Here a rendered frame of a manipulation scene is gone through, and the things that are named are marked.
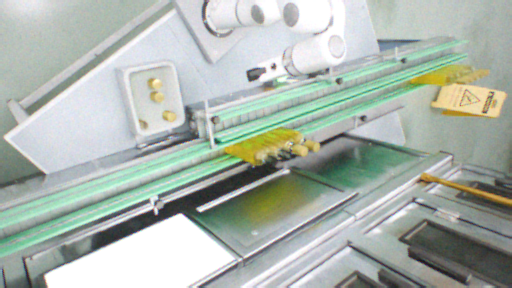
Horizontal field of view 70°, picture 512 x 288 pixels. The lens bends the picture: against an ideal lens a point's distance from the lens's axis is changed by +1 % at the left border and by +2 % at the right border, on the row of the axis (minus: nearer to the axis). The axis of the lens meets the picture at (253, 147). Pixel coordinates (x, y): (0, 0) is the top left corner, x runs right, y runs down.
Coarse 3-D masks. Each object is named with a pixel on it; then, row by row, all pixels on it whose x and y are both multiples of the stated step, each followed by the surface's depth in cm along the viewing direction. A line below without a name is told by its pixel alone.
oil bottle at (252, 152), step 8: (232, 144) 130; (240, 144) 127; (248, 144) 126; (256, 144) 126; (232, 152) 132; (240, 152) 127; (248, 152) 123; (256, 152) 120; (264, 152) 121; (248, 160) 125; (256, 160) 121
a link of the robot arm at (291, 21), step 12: (276, 0) 77; (288, 0) 73; (300, 0) 71; (312, 0) 73; (324, 0) 75; (288, 12) 74; (300, 12) 72; (312, 12) 72; (324, 12) 74; (288, 24) 75; (300, 24) 73; (312, 24) 74; (324, 24) 75
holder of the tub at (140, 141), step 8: (136, 64) 120; (144, 64) 118; (120, 72) 114; (120, 80) 117; (120, 88) 119; (128, 104) 118; (128, 112) 121; (128, 120) 124; (136, 136) 127; (168, 136) 133; (176, 136) 132; (136, 144) 128; (144, 144) 128; (152, 144) 127
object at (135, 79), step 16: (160, 64) 117; (128, 80) 113; (144, 80) 123; (176, 80) 122; (128, 96) 114; (144, 96) 124; (176, 96) 125; (144, 112) 125; (160, 112) 129; (176, 112) 129; (160, 128) 123
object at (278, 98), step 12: (432, 48) 203; (444, 48) 199; (408, 60) 181; (360, 72) 165; (372, 72) 166; (312, 84) 154; (324, 84) 151; (336, 84) 153; (276, 96) 142; (288, 96) 139; (240, 108) 132; (252, 108) 129
